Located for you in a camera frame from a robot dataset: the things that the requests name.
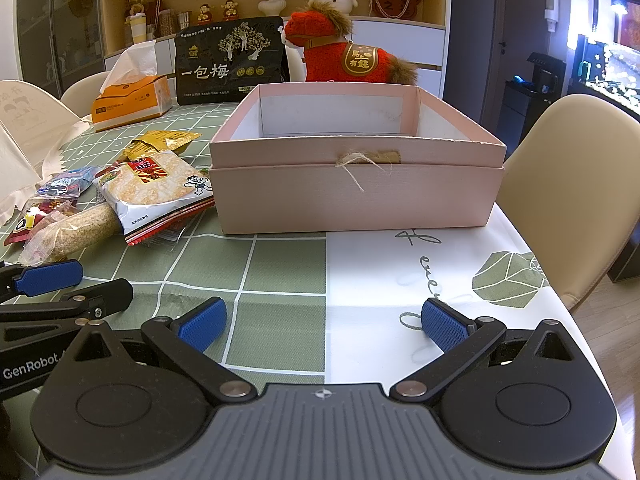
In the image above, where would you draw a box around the blue pink candy packet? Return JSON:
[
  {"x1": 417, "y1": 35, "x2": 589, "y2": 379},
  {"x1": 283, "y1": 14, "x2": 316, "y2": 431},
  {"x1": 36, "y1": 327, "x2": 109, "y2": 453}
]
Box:
[{"x1": 36, "y1": 166, "x2": 98, "y2": 200}]

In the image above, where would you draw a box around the gold foil snack packet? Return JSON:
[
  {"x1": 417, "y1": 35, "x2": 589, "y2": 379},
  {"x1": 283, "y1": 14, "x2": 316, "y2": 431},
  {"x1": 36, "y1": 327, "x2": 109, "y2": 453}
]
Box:
[{"x1": 117, "y1": 130, "x2": 201, "y2": 162}]

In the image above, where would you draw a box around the white flower vase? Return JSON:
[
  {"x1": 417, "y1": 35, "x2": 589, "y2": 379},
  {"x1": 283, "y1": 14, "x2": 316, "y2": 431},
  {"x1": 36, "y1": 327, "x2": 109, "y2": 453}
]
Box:
[{"x1": 258, "y1": 0, "x2": 286, "y2": 16}]

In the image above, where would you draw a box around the fish tank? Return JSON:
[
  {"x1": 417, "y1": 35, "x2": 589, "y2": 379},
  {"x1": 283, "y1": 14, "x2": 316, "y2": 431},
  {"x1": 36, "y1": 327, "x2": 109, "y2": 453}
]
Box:
[{"x1": 568, "y1": 0, "x2": 639, "y2": 120}]

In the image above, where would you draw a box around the beige chair right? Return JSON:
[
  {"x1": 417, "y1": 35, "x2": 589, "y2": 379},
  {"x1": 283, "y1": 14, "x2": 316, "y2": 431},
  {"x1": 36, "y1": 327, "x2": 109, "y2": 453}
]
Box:
[{"x1": 497, "y1": 94, "x2": 639, "y2": 310}]

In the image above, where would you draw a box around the pink cardboard box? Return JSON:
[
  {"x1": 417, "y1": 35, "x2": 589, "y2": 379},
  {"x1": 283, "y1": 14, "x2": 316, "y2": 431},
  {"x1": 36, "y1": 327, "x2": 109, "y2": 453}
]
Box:
[{"x1": 209, "y1": 82, "x2": 506, "y2": 234}]

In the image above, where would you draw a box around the rice cracker snack bag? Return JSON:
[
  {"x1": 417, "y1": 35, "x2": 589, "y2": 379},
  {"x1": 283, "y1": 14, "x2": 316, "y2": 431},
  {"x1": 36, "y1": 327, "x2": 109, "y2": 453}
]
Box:
[{"x1": 93, "y1": 151, "x2": 215, "y2": 245}]

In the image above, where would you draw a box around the oat bar clear wrapper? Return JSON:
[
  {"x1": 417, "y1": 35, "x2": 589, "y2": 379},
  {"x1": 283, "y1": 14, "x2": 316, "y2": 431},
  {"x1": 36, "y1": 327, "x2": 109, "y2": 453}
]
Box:
[{"x1": 18, "y1": 203, "x2": 122, "y2": 266}]

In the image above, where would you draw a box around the black plum gift bag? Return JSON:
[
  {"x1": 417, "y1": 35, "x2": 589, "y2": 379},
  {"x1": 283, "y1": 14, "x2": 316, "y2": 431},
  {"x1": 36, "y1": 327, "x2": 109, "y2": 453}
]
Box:
[{"x1": 175, "y1": 16, "x2": 290, "y2": 105}]

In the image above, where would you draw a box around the red plush horse toy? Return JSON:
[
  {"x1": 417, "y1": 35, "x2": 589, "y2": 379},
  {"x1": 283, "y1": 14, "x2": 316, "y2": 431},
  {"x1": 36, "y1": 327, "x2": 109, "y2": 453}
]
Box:
[{"x1": 283, "y1": 0, "x2": 418, "y2": 86}]

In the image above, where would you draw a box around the green grid tablecloth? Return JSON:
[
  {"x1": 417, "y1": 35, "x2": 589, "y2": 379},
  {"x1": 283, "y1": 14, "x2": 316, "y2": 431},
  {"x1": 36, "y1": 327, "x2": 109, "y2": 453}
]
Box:
[{"x1": 0, "y1": 102, "x2": 612, "y2": 411}]

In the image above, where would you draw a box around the large red snack pouch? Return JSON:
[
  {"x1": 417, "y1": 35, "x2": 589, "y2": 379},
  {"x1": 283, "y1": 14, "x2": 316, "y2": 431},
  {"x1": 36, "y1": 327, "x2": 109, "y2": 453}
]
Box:
[{"x1": 3, "y1": 198, "x2": 78, "y2": 246}]

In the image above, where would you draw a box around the orange tissue box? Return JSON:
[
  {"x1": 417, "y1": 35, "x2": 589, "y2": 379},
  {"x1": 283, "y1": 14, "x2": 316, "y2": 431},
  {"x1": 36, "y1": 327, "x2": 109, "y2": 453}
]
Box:
[{"x1": 91, "y1": 40, "x2": 171, "y2": 131}]

